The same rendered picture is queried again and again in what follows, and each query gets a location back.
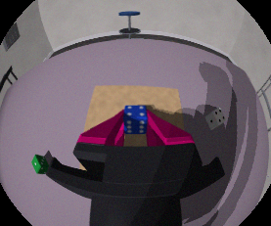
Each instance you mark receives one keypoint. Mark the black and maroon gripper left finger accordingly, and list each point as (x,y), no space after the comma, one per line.
(107,132)

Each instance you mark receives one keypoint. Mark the tan mat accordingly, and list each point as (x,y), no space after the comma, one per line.
(109,100)

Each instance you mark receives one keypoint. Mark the blue die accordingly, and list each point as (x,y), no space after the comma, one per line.
(135,120)

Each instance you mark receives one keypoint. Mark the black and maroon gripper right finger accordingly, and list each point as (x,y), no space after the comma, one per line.
(163,133)

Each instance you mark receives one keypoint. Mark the green die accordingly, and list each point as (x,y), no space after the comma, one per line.
(40,164)

